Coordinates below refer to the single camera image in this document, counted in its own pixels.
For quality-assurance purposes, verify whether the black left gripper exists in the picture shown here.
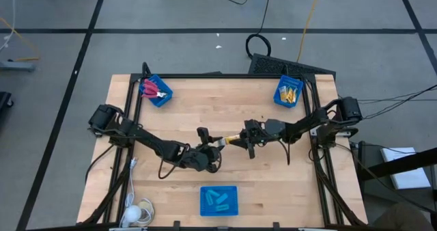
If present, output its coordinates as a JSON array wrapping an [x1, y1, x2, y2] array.
[[186, 127, 226, 174]]

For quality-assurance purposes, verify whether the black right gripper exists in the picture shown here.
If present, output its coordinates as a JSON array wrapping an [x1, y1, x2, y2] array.
[[234, 119, 272, 160]]

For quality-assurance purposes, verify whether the wide blue plastic basket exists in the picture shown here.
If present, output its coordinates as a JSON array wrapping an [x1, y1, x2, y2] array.
[[199, 185, 239, 217]]

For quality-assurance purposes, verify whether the small blue plastic basket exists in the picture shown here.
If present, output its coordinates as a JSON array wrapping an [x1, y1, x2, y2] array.
[[138, 73, 174, 108], [272, 74, 304, 109]]

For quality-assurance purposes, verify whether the black perforated panel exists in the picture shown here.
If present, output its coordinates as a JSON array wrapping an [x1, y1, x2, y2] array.
[[248, 53, 337, 78]]

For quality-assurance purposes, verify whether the black beam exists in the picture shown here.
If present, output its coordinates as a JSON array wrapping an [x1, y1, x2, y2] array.
[[358, 148, 437, 181]]

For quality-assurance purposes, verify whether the white notebook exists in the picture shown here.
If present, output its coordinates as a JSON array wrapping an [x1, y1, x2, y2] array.
[[380, 147, 432, 190]]

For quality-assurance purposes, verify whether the grey floor bar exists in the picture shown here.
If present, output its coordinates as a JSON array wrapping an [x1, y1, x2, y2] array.
[[0, 62, 36, 73]]

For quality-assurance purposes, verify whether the black floor object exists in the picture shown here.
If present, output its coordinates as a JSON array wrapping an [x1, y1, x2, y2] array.
[[0, 91, 14, 118]]

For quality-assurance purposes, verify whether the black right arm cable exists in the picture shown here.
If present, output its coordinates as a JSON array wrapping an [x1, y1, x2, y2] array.
[[279, 138, 292, 166]]

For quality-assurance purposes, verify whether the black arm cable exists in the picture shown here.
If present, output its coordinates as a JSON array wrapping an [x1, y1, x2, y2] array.
[[157, 145, 223, 180], [279, 138, 292, 166]]

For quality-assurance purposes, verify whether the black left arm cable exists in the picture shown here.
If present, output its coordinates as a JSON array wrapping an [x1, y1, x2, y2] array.
[[157, 145, 223, 180]]

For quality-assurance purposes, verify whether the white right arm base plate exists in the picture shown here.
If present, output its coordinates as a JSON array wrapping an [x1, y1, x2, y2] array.
[[309, 128, 353, 139]]

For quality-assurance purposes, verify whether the white coiled cable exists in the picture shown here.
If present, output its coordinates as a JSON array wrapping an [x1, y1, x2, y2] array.
[[118, 157, 155, 228]]

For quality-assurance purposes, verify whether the black coiled floor cable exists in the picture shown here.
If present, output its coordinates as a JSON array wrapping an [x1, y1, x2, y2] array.
[[245, 0, 274, 58]]

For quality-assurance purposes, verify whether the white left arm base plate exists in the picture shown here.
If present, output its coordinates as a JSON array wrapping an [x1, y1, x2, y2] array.
[[92, 129, 113, 139]]

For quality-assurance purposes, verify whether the yellow floor cable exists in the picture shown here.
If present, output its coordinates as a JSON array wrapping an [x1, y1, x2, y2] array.
[[0, 17, 40, 63], [296, 0, 324, 63]]

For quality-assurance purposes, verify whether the white floor cable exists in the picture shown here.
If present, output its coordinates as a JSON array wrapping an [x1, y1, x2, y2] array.
[[0, 0, 17, 51]]

